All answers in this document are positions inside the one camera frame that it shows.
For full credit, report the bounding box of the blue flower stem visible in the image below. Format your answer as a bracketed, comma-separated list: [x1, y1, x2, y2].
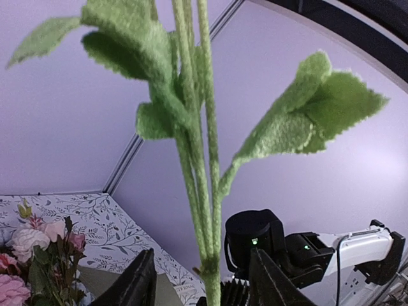
[7, 1, 388, 305]

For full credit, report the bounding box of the bunch of mixed flowers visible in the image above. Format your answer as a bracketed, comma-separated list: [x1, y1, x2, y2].
[1, 201, 94, 305]

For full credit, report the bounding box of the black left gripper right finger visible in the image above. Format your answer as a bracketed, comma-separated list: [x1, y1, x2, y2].
[249, 249, 315, 306]

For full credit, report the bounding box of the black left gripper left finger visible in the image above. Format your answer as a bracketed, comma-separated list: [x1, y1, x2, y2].
[90, 249, 157, 306]

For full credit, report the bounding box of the right aluminium frame post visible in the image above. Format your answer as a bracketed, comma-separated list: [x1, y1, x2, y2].
[101, 0, 246, 195]

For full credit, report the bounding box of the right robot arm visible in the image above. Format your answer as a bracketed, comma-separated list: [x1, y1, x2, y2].
[224, 209, 405, 305]

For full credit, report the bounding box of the beige printed ribbon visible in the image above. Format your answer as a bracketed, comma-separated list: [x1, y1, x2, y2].
[173, 284, 196, 295]

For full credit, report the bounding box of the floral patterned table mat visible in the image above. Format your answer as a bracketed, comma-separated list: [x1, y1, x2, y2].
[1, 193, 205, 305]

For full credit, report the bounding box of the green tissue paper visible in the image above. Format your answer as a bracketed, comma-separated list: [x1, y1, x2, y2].
[79, 266, 182, 305]

